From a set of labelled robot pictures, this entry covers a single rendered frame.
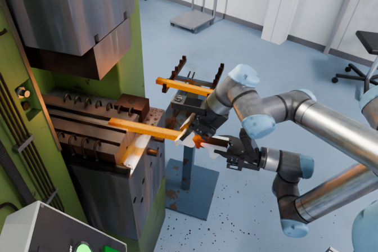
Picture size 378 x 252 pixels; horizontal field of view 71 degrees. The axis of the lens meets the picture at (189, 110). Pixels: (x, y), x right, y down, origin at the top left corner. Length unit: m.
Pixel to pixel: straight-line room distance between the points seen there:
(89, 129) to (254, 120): 0.59
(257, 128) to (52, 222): 0.48
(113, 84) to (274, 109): 0.73
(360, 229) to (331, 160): 2.06
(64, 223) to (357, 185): 0.68
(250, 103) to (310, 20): 3.55
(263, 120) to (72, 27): 0.47
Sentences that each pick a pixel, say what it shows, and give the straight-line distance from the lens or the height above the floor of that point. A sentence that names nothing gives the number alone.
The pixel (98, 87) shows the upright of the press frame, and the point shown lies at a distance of 1.26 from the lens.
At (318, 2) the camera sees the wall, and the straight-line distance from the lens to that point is 4.11.
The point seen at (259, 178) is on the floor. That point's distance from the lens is 2.15.
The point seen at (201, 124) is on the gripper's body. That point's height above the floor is 1.11.
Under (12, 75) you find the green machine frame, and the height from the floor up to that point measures 1.33.
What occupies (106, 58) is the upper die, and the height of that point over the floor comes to 1.31.
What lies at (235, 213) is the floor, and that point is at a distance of 1.95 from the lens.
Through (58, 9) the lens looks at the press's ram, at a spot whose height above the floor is 1.46.
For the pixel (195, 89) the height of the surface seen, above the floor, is 0.97.
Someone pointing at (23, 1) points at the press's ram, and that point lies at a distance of 0.67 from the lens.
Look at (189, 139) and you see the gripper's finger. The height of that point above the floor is 1.04.
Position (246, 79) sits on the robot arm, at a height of 1.30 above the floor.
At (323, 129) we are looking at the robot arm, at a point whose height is 1.26.
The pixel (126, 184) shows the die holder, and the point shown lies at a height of 0.88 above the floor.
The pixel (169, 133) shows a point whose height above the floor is 1.01.
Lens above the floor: 1.66
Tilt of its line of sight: 40 degrees down
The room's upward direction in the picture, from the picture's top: 4 degrees clockwise
